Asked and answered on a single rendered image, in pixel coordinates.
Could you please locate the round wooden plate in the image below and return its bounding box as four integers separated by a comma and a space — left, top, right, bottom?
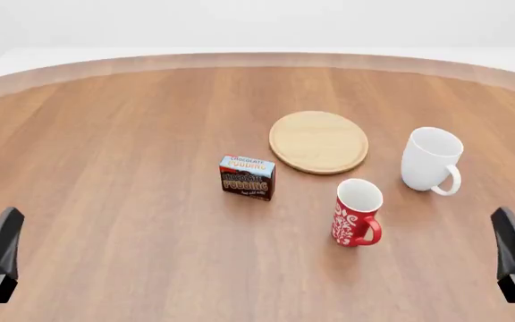
268, 110, 370, 176

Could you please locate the chocolate pudding box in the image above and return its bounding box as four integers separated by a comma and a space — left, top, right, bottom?
218, 154, 277, 202

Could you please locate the white mug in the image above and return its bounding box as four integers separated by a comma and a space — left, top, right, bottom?
401, 126, 465, 197

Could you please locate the red patterned mug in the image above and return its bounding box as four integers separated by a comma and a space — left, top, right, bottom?
329, 177, 384, 248

